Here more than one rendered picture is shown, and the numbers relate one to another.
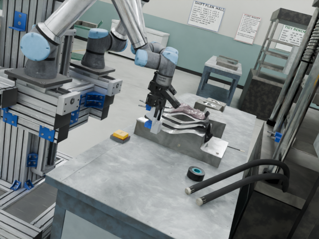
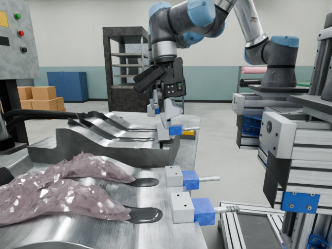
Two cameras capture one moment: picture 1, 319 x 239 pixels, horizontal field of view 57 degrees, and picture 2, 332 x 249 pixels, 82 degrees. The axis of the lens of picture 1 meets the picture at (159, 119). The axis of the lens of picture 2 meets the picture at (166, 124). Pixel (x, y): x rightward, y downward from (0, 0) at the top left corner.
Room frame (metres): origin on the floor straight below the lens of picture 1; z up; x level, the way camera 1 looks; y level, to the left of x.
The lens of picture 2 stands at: (2.27, 0.00, 1.11)
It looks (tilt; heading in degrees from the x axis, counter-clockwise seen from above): 16 degrees down; 176
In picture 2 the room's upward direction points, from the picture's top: straight up
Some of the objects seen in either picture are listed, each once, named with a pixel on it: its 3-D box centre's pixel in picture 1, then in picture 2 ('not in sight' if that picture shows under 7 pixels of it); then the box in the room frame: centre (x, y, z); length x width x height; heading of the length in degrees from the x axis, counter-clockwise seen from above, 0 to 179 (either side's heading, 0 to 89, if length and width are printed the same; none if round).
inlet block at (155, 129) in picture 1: (147, 123); (162, 110); (1.38, 0.05, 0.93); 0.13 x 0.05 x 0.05; 74
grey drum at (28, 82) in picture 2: not in sight; (25, 92); (-4.36, -4.11, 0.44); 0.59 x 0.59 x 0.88
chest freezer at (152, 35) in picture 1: (138, 43); not in sight; (8.55, 1.17, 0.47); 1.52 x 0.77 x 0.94; 80
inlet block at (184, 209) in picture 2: not in sight; (206, 210); (1.97, 0.10, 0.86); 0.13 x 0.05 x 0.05; 91
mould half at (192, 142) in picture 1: (183, 132); (111, 136); (1.57, -0.16, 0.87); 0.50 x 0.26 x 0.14; 74
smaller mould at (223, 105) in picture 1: (215, 105); not in sight; (2.53, -0.44, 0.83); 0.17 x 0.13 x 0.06; 74
